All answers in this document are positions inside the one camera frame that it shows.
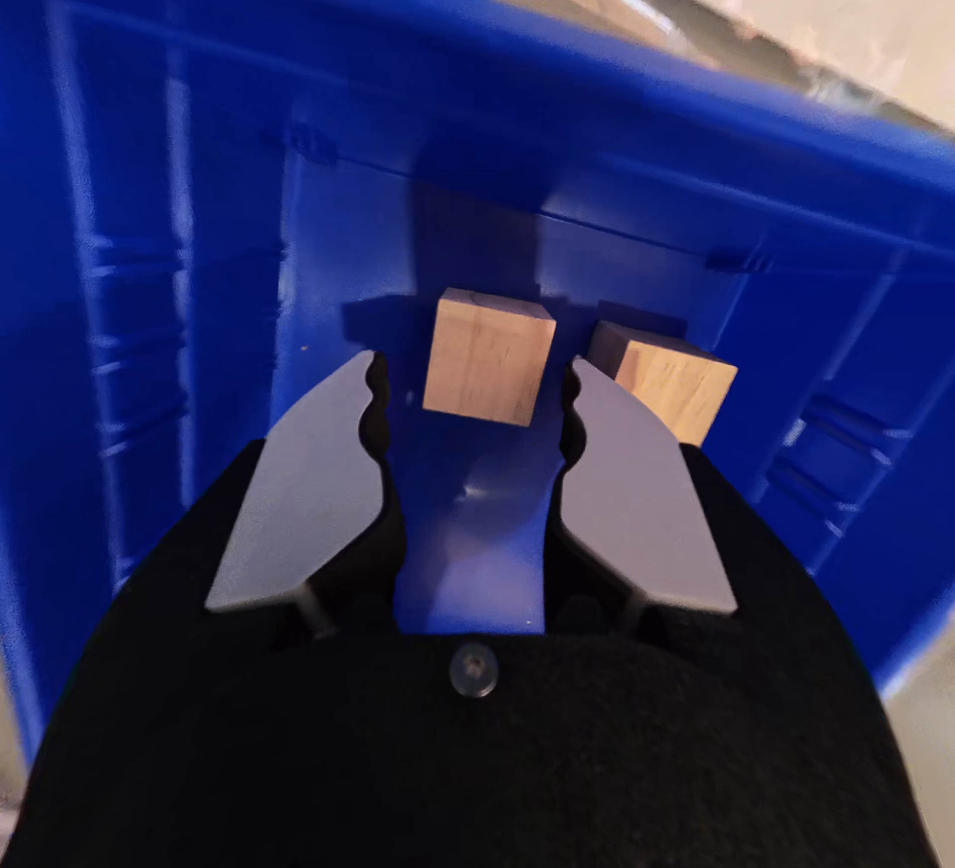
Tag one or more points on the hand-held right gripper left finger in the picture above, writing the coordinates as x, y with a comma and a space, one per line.
298, 495

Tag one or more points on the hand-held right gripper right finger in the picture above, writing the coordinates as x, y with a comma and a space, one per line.
641, 502

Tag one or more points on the light wood cube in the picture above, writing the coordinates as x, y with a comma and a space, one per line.
671, 383
485, 368

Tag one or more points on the blue plastic bin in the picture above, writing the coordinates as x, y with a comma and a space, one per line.
224, 211

